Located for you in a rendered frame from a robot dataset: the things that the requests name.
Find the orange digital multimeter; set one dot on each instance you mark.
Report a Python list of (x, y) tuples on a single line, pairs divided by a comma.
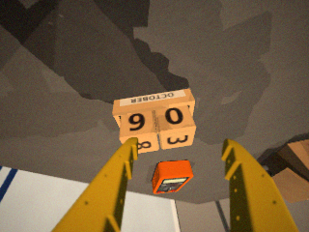
[(171, 175)]

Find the tan calendar cube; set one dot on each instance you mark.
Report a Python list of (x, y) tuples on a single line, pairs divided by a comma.
[(141, 125), (176, 127)]

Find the open brown cardboard box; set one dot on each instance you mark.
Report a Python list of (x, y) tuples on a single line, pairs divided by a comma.
[(294, 155)]

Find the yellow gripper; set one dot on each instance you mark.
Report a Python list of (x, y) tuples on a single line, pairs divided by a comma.
[(256, 204)]

